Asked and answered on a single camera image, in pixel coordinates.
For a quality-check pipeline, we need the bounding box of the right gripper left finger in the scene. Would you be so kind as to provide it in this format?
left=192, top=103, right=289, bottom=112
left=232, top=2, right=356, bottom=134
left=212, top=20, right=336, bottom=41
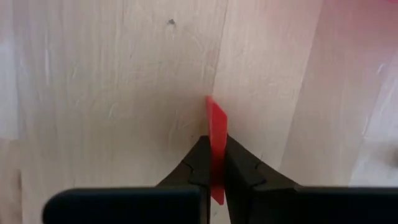
left=154, top=135, right=213, bottom=224

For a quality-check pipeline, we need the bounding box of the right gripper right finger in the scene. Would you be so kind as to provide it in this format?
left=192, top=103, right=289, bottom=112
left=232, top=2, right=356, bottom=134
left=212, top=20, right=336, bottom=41
left=224, top=134, right=299, bottom=224

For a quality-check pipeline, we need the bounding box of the red eraser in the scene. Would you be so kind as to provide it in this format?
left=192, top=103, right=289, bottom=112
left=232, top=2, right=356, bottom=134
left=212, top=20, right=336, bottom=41
left=205, top=95, right=229, bottom=206

